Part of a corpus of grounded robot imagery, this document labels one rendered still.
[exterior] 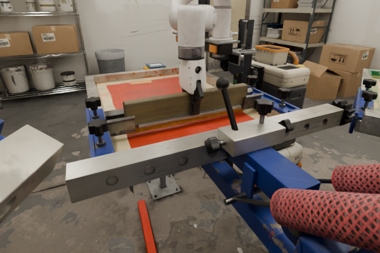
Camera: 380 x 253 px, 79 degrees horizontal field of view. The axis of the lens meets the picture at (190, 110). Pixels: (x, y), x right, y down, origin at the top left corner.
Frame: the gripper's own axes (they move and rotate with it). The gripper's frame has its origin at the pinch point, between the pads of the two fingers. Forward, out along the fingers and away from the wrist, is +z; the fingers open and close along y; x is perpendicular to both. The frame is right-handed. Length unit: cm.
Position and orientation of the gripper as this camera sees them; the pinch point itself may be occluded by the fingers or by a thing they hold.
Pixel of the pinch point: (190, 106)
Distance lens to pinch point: 72.3
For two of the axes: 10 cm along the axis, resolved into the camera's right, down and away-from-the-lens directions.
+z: 0.0, 9.2, 4.0
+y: -4.2, -3.7, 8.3
